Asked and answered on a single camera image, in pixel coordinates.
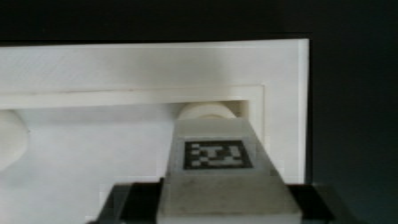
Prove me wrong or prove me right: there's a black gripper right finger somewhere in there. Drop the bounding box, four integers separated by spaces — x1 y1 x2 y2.
288 184 362 224

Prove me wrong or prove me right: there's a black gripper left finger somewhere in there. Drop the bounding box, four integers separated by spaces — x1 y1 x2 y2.
87 181 163 224

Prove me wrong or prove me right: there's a white table leg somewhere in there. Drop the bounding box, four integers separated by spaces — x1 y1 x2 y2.
154 117 305 224

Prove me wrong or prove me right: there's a white square tabletop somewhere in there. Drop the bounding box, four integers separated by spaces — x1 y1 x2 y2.
0 86 264 224

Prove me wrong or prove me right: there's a white L-shaped obstacle wall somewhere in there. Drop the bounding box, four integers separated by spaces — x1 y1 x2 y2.
0 39 309 183

